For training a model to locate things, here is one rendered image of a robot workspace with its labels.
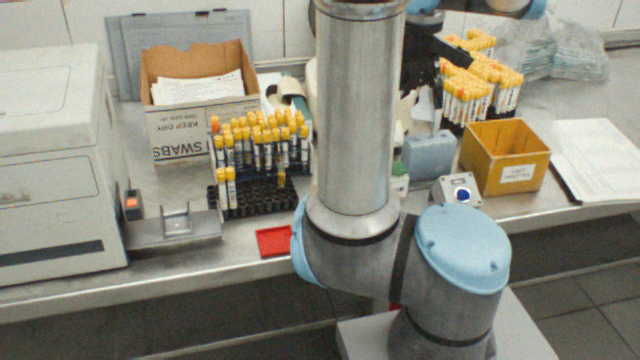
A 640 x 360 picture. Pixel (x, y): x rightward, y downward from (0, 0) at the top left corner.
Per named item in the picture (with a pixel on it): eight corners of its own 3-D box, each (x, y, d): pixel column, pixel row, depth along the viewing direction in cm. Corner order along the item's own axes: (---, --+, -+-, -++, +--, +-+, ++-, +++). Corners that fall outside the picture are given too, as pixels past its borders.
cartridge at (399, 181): (387, 203, 113) (390, 176, 109) (379, 189, 116) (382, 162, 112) (406, 200, 114) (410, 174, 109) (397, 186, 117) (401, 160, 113)
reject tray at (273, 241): (261, 258, 100) (261, 255, 99) (255, 233, 105) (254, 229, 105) (299, 252, 101) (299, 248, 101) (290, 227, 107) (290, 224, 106)
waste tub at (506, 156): (481, 199, 114) (491, 158, 108) (456, 161, 125) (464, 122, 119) (541, 191, 117) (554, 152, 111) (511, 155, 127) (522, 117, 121)
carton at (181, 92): (152, 168, 121) (140, 106, 112) (149, 102, 143) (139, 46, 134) (266, 153, 126) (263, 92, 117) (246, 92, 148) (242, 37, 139)
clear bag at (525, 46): (507, 93, 150) (523, 27, 139) (459, 69, 161) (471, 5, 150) (565, 70, 162) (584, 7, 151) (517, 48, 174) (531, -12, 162)
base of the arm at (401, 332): (509, 392, 75) (526, 347, 69) (398, 402, 74) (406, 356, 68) (475, 305, 87) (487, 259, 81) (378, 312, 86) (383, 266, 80)
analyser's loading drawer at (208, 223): (105, 258, 96) (99, 236, 93) (107, 233, 101) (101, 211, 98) (225, 239, 101) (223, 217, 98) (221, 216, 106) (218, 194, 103)
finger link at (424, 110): (409, 141, 103) (402, 90, 103) (439, 136, 104) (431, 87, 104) (416, 140, 100) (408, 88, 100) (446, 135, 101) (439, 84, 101)
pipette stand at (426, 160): (408, 191, 116) (414, 151, 110) (395, 171, 121) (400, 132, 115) (452, 183, 118) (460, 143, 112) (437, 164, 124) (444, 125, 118)
